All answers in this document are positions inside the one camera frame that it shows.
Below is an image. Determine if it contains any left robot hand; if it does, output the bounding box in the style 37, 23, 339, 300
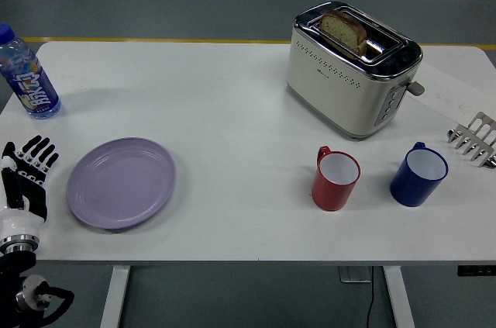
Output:
0, 134, 60, 242

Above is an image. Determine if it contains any purple plate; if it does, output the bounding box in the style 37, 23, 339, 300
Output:
66, 136, 177, 230

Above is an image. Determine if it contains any blue drink bottle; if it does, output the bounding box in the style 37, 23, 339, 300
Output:
0, 23, 62, 120

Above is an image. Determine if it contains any white table leg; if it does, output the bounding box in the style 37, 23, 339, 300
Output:
383, 265, 415, 328
99, 265, 131, 328

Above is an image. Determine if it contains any red mug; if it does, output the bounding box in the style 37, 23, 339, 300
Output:
311, 145, 361, 212

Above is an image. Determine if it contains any cream toaster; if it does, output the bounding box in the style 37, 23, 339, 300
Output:
285, 1, 425, 140

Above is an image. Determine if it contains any bread slice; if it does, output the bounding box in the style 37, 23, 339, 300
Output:
319, 9, 368, 56

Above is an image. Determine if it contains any blue mug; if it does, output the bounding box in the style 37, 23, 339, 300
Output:
389, 141, 450, 208

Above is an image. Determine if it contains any white paper sheet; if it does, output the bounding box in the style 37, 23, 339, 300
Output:
406, 59, 496, 122

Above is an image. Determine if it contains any black table control panel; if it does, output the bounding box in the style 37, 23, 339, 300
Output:
456, 264, 496, 278

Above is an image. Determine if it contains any grey bracket under table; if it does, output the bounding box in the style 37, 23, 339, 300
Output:
339, 266, 372, 283

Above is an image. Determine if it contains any black cable under table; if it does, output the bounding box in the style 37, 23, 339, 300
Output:
365, 266, 375, 328

